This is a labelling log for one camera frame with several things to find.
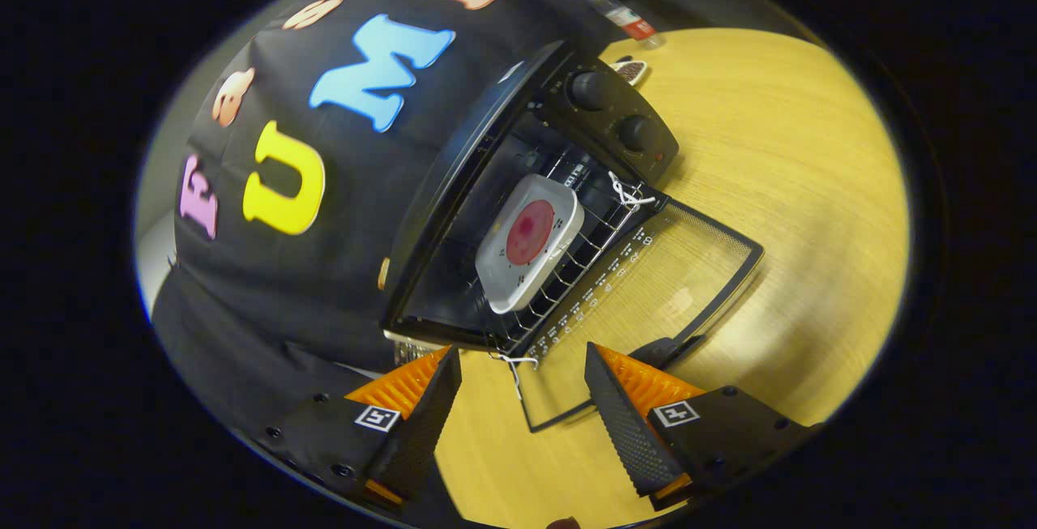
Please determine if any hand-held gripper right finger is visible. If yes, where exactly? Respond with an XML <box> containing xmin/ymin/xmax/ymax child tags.
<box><xmin>583</xmin><ymin>341</ymin><xmax>815</xmax><ymax>512</ymax></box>

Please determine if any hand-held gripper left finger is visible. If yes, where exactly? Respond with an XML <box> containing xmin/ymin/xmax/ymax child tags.
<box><xmin>259</xmin><ymin>345</ymin><xmax>463</xmax><ymax>510</ymax></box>

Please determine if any white square plate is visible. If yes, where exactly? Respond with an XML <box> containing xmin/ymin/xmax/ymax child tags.
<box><xmin>475</xmin><ymin>173</ymin><xmax>586</xmax><ymax>315</ymax></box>

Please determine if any pink round food slice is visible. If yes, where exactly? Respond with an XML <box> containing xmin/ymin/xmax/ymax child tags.
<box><xmin>506</xmin><ymin>199</ymin><xmax>556</xmax><ymax>266</ymax></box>

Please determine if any black toaster oven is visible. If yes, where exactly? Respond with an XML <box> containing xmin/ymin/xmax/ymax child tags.
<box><xmin>379</xmin><ymin>39</ymin><xmax>765</xmax><ymax>433</ymax></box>

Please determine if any clear plastic bottle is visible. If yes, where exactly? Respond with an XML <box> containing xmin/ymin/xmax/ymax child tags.
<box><xmin>577</xmin><ymin>0</ymin><xmax>661</xmax><ymax>45</ymax></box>

